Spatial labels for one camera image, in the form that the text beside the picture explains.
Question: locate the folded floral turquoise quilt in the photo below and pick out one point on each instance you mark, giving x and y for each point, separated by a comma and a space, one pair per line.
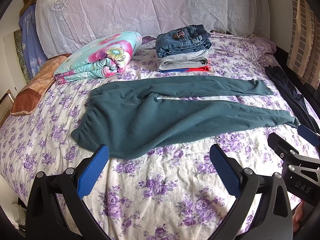
100, 58

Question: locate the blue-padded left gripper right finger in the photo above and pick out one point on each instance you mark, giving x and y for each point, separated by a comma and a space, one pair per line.
272, 219

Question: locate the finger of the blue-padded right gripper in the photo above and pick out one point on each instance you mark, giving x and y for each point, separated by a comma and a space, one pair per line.
291, 157
312, 137

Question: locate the folded blue jeans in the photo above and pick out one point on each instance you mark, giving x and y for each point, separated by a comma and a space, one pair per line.
189, 39

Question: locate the teal fleece pants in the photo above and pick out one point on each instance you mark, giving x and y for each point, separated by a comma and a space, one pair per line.
133, 117

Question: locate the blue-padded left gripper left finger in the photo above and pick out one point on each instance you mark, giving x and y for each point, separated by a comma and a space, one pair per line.
44, 218

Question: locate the beige striped curtain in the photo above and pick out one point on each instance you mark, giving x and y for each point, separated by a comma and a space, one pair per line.
303, 56

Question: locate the folded grey garment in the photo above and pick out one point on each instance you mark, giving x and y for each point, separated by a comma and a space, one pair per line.
183, 60

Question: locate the white lace headboard cover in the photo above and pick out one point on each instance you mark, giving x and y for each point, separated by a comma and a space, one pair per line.
64, 26

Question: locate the person's right hand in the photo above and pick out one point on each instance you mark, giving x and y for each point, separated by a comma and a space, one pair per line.
297, 216

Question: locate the folded red blue garment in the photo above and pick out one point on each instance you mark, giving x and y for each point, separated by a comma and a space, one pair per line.
198, 69

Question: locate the orange brown pillow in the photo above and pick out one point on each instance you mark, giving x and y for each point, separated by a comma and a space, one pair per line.
30, 96

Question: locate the dark navy garment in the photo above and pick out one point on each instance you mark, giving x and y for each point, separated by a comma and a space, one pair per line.
290, 95

